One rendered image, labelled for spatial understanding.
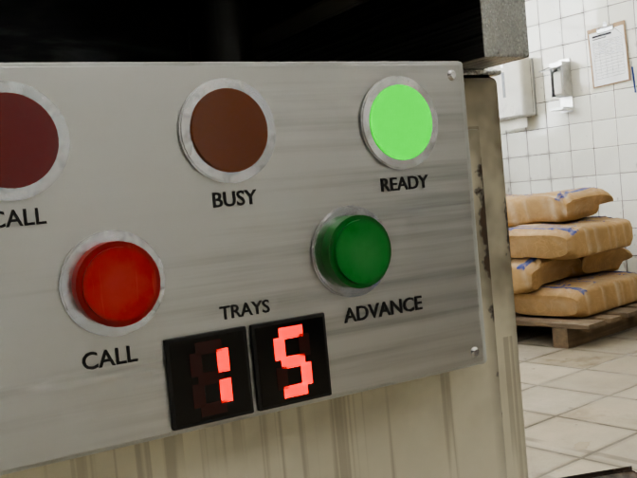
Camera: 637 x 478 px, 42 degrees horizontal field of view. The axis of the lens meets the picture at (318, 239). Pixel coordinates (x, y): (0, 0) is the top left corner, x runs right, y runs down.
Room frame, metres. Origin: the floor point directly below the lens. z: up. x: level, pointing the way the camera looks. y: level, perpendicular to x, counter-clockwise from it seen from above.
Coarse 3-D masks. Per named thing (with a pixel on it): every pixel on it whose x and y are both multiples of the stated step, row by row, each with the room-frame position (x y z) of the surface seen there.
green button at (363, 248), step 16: (336, 224) 0.34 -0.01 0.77; (352, 224) 0.34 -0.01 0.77; (368, 224) 0.34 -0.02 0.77; (336, 240) 0.33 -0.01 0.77; (352, 240) 0.34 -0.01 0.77; (368, 240) 0.34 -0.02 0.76; (384, 240) 0.34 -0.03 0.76; (336, 256) 0.33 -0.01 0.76; (352, 256) 0.34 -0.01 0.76; (368, 256) 0.34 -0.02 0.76; (384, 256) 0.34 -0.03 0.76; (336, 272) 0.33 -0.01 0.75; (352, 272) 0.34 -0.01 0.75; (368, 272) 0.34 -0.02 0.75; (384, 272) 0.35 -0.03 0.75
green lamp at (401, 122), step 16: (384, 96) 0.36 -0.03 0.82; (400, 96) 0.36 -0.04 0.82; (416, 96) 0.36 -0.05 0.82; (384, 112) 0.36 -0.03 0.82; (400, 112) 0.36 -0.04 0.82; (416, 112) 0.36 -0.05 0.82; (384, 128) 0.35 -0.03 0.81; (400, 128) 0.36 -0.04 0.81; (416, 128) 0.36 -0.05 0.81; (384, 144) 0.35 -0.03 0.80; (400, 144) 0.36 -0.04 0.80; (416, 144) 0.36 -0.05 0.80
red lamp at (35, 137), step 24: (0, 96) 0.28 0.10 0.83; (24, 96) 0.28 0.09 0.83; (0, 120) 0.28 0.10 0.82; (24, 120) 0.28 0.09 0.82; (48, 120) 0.29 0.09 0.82; (0, 144) 0.28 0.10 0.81; (24, 144) 0.28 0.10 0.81; (48, 144) 0.29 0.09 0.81; (0, 168) 0.28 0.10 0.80; (24, 168) 0.28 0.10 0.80; (48, 168) 0.29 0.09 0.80
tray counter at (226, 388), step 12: (204, 348) 0.31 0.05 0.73; (216, 348) 0.31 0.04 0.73; (192, 360) 0.31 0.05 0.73; (228, 360) 0.32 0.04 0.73; (192, 372) 0.31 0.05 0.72; (216, 372) 0.31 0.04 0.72; (204, 384) 0.31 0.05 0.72; (228, 384) 0.32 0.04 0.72; (204, 396) 0.31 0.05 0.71; (228, 396) 0.32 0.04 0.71; (204, 408) 0.31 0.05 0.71; (216, 408) 0.31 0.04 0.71
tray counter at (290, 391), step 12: (300, 324) 0.33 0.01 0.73; (288, 336) 0.33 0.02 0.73; (300, 336) 0.33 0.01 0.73; (276, 348) 0.33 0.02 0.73; (300, 348) 0.33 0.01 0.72; (276, 360) 0.33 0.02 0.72; (288, 360) 0.33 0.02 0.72; (300, 360) 0.33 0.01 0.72; (288, 384) 0.33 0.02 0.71; (300, 384) 0.33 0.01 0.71; (288, 396) 0.33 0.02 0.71
